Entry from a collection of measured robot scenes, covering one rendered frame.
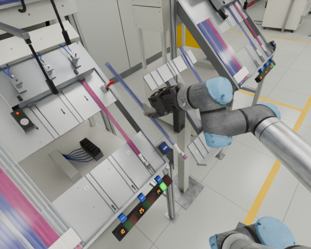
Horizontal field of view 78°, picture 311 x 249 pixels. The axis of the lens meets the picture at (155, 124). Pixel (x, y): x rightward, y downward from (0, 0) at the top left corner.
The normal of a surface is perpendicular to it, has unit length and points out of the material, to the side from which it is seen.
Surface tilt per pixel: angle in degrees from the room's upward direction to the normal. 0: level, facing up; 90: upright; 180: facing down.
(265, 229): 8
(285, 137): 25
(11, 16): 90
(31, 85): 44
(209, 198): 0
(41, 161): 0
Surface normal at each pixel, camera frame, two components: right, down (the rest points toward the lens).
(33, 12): 0.74, 0.40
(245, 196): -0.10, -0.73
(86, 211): 0.45, -0.25
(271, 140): -0.93, -0.14
